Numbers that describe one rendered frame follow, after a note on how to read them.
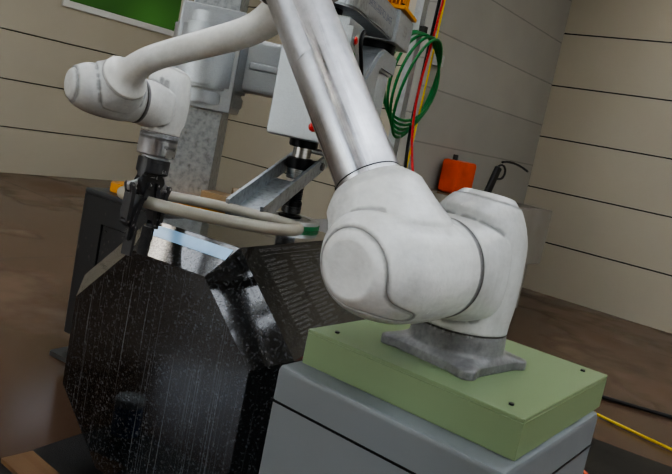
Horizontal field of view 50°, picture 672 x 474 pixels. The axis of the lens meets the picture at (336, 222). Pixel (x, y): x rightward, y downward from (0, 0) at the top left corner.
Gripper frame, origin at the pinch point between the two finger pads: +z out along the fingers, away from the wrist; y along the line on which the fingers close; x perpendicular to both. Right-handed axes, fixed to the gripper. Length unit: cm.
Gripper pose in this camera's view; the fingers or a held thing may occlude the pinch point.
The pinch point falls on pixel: (136, 241)
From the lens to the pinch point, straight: 175.3
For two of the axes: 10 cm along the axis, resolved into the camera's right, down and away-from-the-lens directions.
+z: -2.3, 9.7, 0.8
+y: 4.9, 0.5, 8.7
